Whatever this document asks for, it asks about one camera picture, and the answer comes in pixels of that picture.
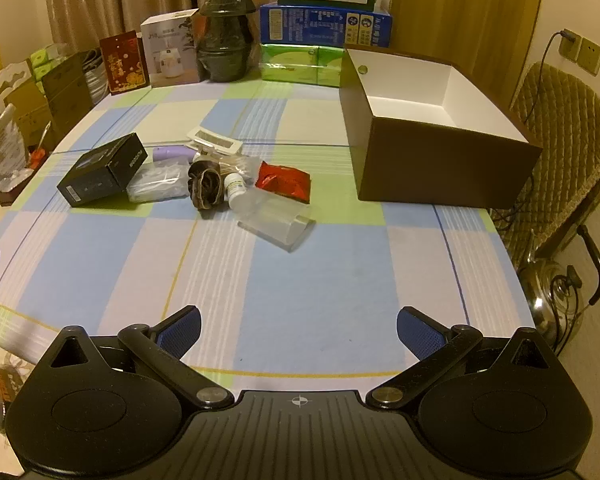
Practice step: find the red foil packet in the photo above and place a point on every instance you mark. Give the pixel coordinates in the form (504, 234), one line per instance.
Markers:
(285, 182)

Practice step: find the purple flat pack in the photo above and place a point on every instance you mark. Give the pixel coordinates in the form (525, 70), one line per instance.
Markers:
(172, 152)

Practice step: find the crumpled clear plastic bag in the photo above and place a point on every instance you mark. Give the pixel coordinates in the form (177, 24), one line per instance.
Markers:
(155, 182)

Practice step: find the blue carton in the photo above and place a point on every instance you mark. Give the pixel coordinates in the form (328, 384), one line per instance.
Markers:
(325, 22)

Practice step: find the clear plastic case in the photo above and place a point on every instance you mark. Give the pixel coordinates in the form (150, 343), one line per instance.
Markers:
(275, 225)

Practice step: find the dark brown box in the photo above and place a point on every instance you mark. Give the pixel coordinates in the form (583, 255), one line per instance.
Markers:
(67, 87)

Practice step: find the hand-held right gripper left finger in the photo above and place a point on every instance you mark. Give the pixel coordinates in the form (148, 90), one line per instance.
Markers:
(180, 332)

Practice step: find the cardboard box with white cutout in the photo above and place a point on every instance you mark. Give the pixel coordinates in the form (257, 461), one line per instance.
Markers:
(17, 100)

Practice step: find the small clear swab packet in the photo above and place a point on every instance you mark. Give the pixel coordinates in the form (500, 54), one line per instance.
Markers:
(240, 162)

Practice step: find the white appliance box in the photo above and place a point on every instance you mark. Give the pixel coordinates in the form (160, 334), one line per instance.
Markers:
(172, 50)

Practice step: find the red gift packet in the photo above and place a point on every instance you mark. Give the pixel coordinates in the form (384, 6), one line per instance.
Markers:
(125, 62)

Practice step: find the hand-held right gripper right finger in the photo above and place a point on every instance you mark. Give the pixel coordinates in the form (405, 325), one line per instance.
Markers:
(420, 332)

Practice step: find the beige wall socket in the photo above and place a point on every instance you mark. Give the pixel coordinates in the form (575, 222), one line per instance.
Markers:
(570, 46)
(592, 55)

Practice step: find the metal tin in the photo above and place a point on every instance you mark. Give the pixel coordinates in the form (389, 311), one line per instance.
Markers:
(96, 80)

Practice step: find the green tissue pack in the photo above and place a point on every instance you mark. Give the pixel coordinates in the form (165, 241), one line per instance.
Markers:
(300, 62)

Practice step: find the black product box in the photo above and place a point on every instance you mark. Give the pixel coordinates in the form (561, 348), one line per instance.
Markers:
(100, 170)

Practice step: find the checked cloth desktop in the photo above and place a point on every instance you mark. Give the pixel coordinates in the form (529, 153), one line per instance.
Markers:
(330, 285)

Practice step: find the white plastic bag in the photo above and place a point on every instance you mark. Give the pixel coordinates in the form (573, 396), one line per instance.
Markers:
(0, 150)

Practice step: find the white pill bottle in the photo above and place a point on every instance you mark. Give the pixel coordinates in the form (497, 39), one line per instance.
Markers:
(235, 190)

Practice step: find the chair with quilted cover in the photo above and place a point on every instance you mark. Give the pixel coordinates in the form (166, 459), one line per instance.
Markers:
(565, 160)

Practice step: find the metal kettle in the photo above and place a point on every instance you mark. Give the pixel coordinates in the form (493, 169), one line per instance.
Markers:
(550, 295)

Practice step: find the brown storage box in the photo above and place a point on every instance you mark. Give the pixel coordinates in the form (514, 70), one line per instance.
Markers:
(430, 170)

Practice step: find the brown hair scrunchie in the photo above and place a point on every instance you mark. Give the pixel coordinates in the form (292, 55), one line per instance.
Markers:
(205, 185)

